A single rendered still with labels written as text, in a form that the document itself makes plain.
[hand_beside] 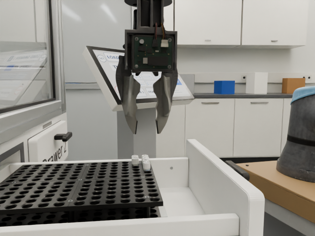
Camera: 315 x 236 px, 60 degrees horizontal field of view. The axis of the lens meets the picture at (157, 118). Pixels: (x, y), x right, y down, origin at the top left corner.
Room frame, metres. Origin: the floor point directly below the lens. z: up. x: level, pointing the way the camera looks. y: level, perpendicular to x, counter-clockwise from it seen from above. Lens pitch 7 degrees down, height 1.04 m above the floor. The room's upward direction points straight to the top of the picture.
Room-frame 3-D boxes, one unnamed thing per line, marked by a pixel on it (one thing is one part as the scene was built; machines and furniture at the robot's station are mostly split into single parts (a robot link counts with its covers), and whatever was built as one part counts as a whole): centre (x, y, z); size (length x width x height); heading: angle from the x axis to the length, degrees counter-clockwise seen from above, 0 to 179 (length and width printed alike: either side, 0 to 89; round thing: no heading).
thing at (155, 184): (0.40, 0.01, 0.90); 0.18 x 0.02 x 0.01; 7
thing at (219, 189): (0.41, -0.09, 0.87); 0.29 x 0.02 x 0.11; 7
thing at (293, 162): (0.70, -0.40, 0.85); 0.15 x 0.15 x 0.10
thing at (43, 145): (0.69, 0.27, 0.87); 0.29 x 0.02 x 0.11; 7
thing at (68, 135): (0.69, 0.24, 0.91); 0.07 x 0.04 x 0.01; 7
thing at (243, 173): (0.41, -0.11, 0.91); 0.07 x 0.04 x 0.01; 7
